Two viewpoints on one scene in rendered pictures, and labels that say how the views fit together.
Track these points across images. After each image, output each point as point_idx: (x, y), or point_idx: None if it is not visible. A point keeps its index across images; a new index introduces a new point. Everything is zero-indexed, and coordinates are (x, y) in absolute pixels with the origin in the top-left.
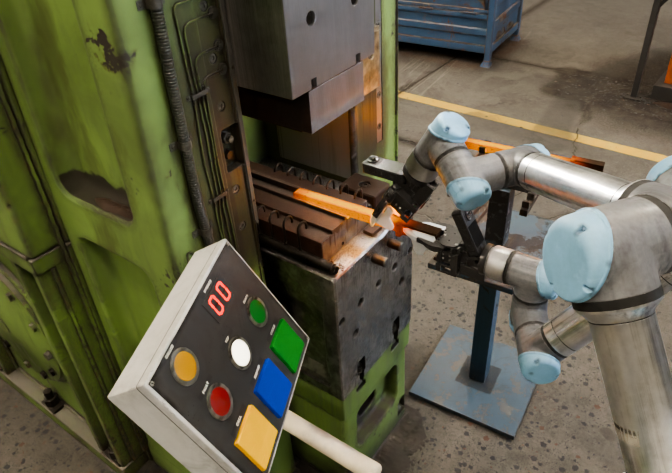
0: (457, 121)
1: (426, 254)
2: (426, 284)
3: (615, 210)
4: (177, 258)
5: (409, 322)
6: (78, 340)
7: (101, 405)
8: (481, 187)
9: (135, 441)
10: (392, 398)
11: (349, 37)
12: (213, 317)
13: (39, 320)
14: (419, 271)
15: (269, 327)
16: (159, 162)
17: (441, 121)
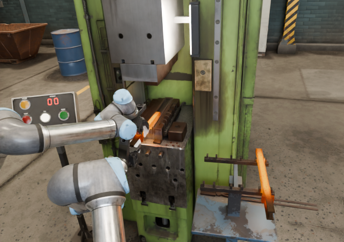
0: (121, 94)
1: (312, 235)
2: (285, 241)
3: (0, 112)
4: (92, 99)
5: (249, 241)
6: None
7: None
8: (96, 119)
9: None
10: (176, 237)
11: (145, 51)
12: (45, 103)
13: None
14: (294, 235)
15: (64, 122)
16: (88, 65)
17: (116, 90)
